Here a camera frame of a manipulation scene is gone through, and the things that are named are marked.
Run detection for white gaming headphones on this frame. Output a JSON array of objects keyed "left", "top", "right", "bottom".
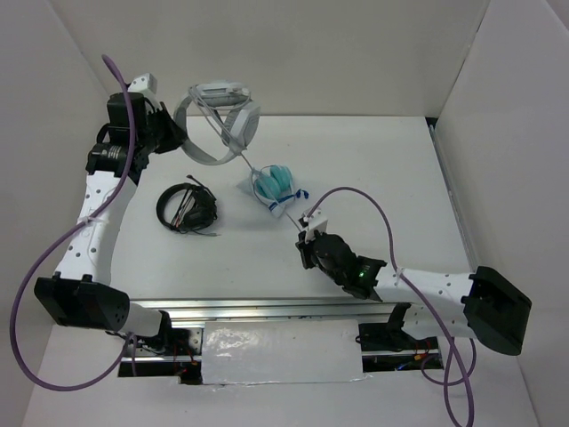
[{"left": 173, "top": 80, "right": 260, "bottom": 166}]

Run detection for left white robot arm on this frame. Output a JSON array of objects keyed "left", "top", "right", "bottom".
[{"left": 34, "top": 86, "right": 180, "bottom": 355}]

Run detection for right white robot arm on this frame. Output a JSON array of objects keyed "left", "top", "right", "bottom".
[{"left": 296, "top": 231, "right": 532, "bottom": 356}]

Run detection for black headphones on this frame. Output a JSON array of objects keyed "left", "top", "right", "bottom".
[{"left": 156, "top": 174, "right": 218, "bottom": 235}]

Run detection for teal cat-ear headphones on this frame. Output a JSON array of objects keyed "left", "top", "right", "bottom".
[{"left": 236, "top": 165, "right": 309, "bottom": 218}]

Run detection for silver foil sheet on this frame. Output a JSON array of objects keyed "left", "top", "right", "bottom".
[{"left": 201, "top": 319, "right": 364, "bottom": 385}]

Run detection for aluminium rail frame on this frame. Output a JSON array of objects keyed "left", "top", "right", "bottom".
[{"left": 115, "top": 116, "right": 484, "bottom": 383}]

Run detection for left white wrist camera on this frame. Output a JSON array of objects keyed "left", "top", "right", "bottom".
[{"left": 128, "top": 73, "right": 157, "bottom": 95}]

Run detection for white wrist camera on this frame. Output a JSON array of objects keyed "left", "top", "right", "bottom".
[
  {"left": 128, "top": 73, "right": 157, "bottom": 95},
  {"left": 299, "top": 208, "right": 328, "bottom": 233}
]

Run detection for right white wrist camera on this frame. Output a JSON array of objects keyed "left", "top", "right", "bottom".
[{"left": 299, "top": 208, "right": 328, "bottom": 233}]

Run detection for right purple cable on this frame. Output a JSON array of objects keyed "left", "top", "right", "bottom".
[{"left": 304, "top": 186, "right": 477, "bottom": 427}]

